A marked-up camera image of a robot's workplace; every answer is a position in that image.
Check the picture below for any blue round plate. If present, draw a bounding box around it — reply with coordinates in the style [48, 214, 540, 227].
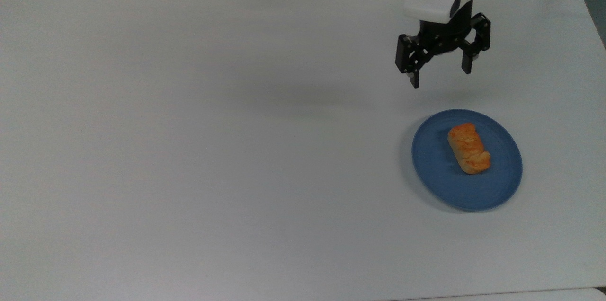
[411, 109, 523, 212]

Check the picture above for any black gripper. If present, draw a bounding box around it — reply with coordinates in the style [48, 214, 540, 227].
[396, 0, 491, 89]

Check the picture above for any golden bread roll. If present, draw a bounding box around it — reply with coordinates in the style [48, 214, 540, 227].
[447, 123, 491, 175]

